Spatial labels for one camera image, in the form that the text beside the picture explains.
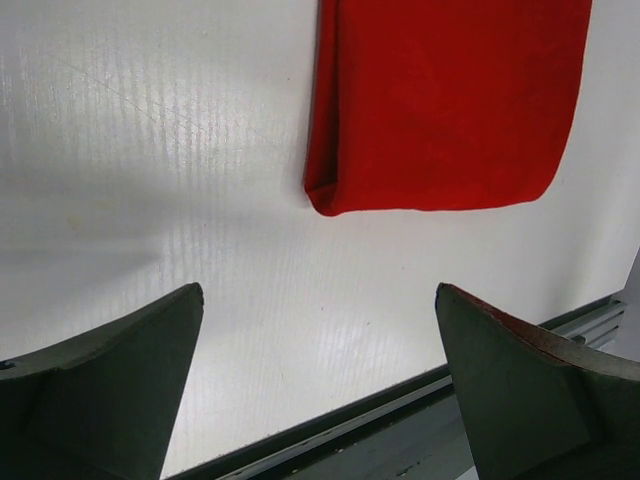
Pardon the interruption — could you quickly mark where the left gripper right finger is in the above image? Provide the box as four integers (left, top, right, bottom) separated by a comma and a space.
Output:
435, 283, 639, 479

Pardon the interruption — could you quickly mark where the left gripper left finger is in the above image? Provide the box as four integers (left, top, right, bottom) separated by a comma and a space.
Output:
1, 282, 203, 479

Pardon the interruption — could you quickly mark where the red t shirt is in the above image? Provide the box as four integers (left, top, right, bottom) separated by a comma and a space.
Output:
304, 1, 592, 217

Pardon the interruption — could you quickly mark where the aluminium front rail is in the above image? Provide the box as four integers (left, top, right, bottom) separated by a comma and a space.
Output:
185, 298, 618, 479

